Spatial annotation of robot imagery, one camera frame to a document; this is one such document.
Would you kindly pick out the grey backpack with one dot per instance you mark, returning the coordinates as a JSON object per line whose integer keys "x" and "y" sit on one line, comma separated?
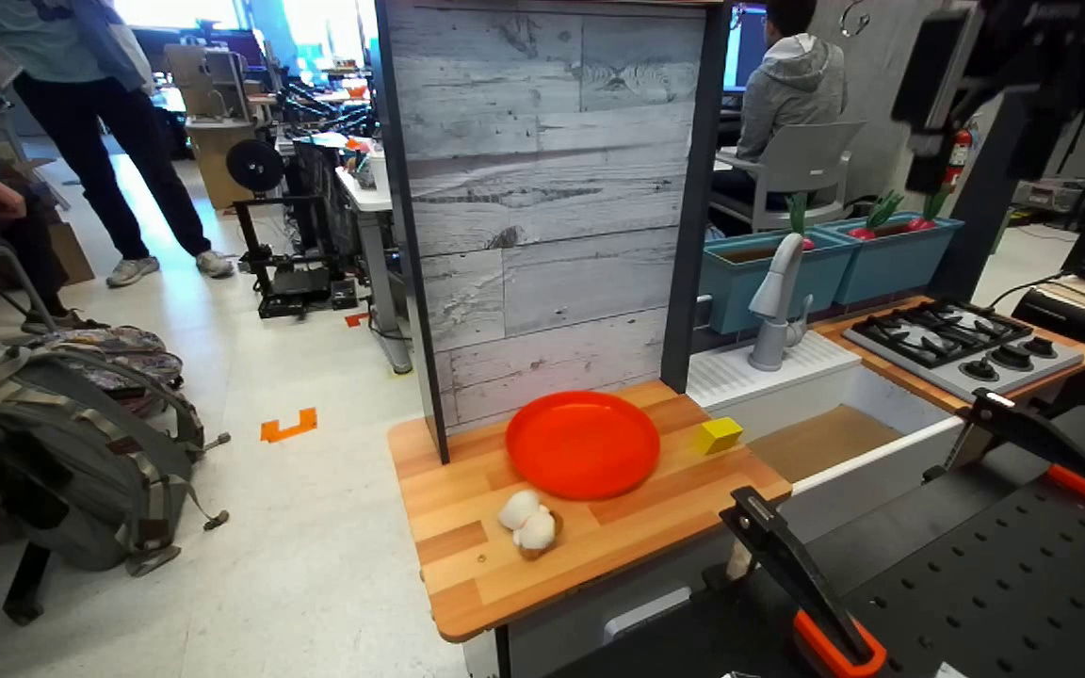
{"x": 62, "y": 452}

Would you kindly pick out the grey toy tap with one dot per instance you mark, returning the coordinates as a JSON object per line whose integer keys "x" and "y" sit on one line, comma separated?
{"x": 778, "y": 282}

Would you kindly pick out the grey chair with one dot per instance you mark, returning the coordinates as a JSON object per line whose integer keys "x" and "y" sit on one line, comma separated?
{"x": 811, "y": 155}

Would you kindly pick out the monitor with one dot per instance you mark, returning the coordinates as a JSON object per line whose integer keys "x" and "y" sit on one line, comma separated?
{"x": 746, "y": 47}

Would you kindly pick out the black 3D printer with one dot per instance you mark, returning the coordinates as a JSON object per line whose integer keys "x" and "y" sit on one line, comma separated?
{"x": 283, "y": 264}

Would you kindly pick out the toy kitchen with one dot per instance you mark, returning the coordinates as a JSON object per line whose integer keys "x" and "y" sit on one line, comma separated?
{"x": 552, "y": 207}

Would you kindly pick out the yellow block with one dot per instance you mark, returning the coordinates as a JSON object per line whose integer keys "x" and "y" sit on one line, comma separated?
{"x": 720, "y": 436}

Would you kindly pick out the teal planter box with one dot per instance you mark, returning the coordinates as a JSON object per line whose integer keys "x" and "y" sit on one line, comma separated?
{"x": 896, "y": 259}
{"x": 740, "y": 278}

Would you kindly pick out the white toy sink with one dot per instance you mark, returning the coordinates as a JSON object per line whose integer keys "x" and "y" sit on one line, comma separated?
{"x": 825, "y": 443}

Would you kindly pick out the white toy garlic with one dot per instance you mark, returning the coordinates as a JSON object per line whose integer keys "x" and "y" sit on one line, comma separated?
{"x": 528, "y": 520}

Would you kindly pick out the red fire extinguisher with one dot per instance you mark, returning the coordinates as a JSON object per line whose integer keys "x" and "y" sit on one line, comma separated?
{"x": 957, "y": 155}

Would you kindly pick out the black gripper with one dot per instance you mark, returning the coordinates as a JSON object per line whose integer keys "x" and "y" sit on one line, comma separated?
{"x": 1060, "y": 42}

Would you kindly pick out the orange floor tape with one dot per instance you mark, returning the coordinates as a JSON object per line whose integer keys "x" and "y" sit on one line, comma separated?
{"x": 288, "y": 427}

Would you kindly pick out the toy stove burner unit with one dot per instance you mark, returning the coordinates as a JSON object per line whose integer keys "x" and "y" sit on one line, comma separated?
{"x": 938, "y": 339}

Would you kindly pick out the toy radish with green leaves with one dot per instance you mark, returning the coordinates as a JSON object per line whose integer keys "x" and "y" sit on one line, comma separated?
{"x": 799, "y": 217}
{"x": 927, "y": 212}
{"x": 877, "y": 215}

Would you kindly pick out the white desk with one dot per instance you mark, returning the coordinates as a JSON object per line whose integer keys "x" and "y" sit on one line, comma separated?
{"x": 373, "y": 226}

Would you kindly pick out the black stove knob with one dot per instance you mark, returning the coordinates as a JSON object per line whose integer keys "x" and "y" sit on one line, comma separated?
{"x": 1012, "y": 357}
{"x": 1042, "y": 347}
{"x": 980, "y": 369}

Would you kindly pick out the patterned backpack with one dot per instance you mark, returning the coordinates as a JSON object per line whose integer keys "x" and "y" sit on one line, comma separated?
{"x": 123, "y": 363}

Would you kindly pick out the orange plate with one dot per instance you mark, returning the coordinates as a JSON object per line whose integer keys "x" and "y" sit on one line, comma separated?
{"x": 583, "y": 444}

